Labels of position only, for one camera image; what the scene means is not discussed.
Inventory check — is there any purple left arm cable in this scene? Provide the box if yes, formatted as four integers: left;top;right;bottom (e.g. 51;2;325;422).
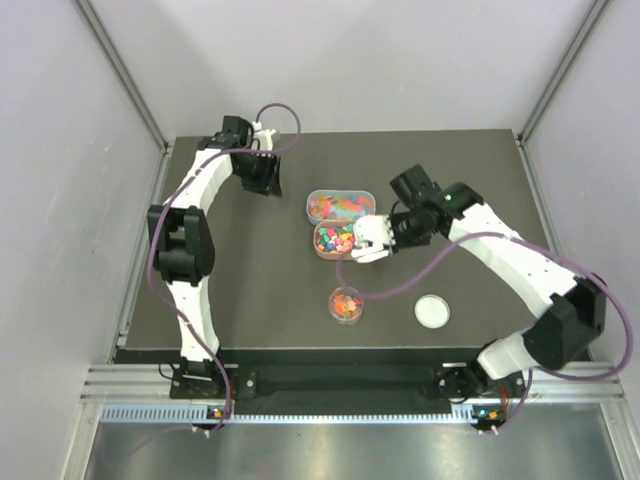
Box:
148;103;302;432

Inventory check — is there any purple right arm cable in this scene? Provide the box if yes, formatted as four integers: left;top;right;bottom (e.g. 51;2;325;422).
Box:
334;232;634;436

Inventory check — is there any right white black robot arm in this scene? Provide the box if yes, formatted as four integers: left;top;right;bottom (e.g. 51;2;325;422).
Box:
389;165;606;396

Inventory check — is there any clear oval gummy box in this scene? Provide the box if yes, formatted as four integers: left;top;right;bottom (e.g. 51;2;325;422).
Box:
305;189;376;225

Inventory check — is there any right aluminium corner post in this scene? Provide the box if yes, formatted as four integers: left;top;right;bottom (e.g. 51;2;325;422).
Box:
516;0;612;147

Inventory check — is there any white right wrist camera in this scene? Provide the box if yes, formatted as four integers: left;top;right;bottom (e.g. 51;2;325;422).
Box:
351;215;395;264

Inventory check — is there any aluminium corner post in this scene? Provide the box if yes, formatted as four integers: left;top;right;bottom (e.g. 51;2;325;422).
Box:
516;0;612;147
70;0;170;153

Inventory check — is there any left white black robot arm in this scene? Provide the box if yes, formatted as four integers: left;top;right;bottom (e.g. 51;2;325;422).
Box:
147;116;282;399

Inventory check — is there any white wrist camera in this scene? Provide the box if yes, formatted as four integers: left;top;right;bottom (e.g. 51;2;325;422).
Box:
251;122;280;151
351;215;395;264

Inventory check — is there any pink oval candy box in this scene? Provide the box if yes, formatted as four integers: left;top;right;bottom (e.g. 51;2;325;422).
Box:
313;219;358;260

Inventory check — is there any grey slotted cable duct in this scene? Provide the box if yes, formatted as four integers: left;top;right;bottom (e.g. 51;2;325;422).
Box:
100;404;500;425

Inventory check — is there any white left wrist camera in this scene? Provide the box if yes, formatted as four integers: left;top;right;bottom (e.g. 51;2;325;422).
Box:
251;122;280;151

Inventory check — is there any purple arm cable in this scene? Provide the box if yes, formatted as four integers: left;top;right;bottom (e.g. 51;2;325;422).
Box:
148;103;302;432
334;232;634;436

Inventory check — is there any clear round glass jar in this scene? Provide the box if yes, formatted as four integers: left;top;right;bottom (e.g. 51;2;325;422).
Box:
328;287;364;326

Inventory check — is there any left aluminium corner post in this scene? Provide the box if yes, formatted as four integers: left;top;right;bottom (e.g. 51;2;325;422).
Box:
70;0;170;153

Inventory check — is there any white round jar lid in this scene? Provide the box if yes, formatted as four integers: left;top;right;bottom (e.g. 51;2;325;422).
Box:
414;294;450;329

